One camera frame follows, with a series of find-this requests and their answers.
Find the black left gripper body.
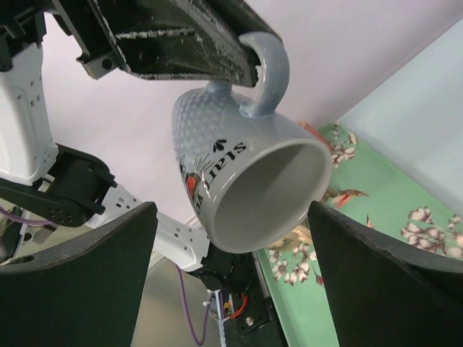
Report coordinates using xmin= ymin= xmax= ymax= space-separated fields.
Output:
xmin=1 ymin=1 xmax=119 ymax=80

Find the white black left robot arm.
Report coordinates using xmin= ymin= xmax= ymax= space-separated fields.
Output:
xmin=1 ymin=1 xmax=273 ymax=227

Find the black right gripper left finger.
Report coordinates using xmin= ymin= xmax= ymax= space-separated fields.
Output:
xmin=1 ymin=202 xmax=158 ymax=346

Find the light blue coffee mug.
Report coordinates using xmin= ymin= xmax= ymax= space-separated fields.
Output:
xmin=172 ymin=32 xmax=333 ymax=254

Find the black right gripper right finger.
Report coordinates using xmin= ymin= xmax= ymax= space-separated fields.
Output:
xmin=308 ymin=202 xmax=462 ymax=346

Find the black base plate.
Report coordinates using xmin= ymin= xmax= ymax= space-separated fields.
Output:
xmin=224 ymin=253 xmax=288 ymax=347

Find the green floral tray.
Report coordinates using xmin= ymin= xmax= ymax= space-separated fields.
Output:
xmin=258 ymin=124 xmax=462 ymax=346

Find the grey slotted cable duct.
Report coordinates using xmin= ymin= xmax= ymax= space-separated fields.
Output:
xmin=208 ymin=290 xmax=227 ymax=347

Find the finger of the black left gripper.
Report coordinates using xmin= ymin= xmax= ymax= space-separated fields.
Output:
xmin=206 ymin=0 xmax=283 ymax=42
xmin=92 ymin=1 xmax=257 ymax=87

